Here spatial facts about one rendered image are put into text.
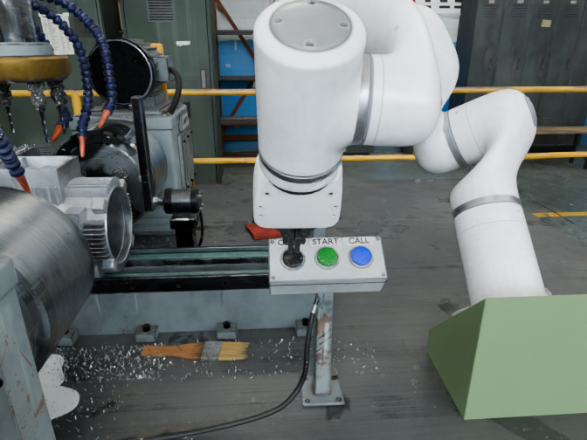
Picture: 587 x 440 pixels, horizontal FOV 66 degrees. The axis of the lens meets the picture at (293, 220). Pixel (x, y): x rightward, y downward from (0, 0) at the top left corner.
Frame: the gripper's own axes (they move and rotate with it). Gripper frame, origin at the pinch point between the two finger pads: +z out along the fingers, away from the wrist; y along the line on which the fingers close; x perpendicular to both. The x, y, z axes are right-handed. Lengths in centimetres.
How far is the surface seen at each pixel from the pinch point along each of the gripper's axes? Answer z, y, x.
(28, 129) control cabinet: 245, 211, -243
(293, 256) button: 6.0, -0.2, 0.0
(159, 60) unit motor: 40, 37, -83
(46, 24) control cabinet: 180, 180, -293
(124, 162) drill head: 34, 38, -39
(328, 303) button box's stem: 13.8, -5.8, 4.2
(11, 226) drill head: -1.5, 35.8, -0.7
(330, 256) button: 6.0, -5.5, 0.0
